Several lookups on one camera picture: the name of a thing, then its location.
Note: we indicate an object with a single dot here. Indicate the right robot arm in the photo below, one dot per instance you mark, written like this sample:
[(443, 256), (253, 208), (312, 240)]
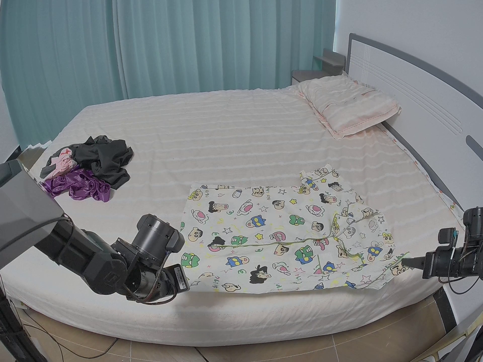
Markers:
[(473, 255)]

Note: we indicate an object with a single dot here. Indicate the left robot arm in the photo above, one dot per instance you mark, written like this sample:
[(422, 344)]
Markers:
[(90, 255)]

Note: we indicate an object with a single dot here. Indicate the blue-green curtain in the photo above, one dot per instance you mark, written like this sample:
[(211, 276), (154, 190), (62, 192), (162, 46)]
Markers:
[(56, 51), (226, 32)]

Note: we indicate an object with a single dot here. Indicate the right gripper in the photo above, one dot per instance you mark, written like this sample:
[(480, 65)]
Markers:
[(437, 263)]

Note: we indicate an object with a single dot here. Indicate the white printed pyjama top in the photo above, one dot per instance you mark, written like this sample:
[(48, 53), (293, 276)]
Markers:
[(264, 232)]

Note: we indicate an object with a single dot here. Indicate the bed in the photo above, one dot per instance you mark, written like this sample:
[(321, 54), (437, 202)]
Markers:
[(226, 134)]

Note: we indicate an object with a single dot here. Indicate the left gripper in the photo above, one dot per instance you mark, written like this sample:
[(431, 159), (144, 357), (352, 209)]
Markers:
[(180, 277)]

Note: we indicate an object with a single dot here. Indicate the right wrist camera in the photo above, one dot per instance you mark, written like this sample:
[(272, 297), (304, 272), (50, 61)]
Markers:
[(446, 236)]

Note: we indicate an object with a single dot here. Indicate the grey bedside table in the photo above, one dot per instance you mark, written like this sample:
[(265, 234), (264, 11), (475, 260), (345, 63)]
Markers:
[(302, 77)]

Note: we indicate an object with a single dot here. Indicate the pink garment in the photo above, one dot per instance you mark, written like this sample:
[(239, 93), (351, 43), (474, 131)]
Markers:
[(62, 166)]

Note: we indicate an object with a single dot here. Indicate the pale pink striped pillow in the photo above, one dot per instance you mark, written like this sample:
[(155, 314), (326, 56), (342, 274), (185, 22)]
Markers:
[(351, 104)]

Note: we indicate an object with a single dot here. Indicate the black garment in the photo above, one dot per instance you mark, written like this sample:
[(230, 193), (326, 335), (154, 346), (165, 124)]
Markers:
[(109, 157)]

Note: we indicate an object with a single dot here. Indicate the purple garment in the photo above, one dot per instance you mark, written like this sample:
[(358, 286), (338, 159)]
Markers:
[(83, 187)]

